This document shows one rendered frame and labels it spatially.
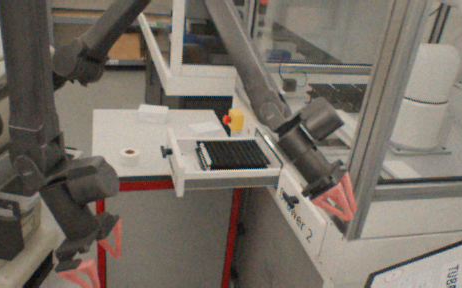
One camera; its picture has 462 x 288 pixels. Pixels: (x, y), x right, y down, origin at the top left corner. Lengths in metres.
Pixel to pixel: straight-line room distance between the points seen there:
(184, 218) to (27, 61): 1.19
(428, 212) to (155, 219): 1.00
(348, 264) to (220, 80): 1.35
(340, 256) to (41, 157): 0.74
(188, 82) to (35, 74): 1.59
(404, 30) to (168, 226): 1.18
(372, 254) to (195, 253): 0.90
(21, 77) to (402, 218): 0.89
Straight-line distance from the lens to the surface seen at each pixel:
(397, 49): 0.93
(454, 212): 1.25
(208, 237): 1.84
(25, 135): 0.72
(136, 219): 1.73
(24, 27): 0.67
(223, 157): 1.45
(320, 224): 1.17
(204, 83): 2.24
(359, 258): 1.17
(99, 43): 1.10
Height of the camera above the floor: 1.58
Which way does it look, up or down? 27 degrees down
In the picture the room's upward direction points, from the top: 7 degrees clockwise
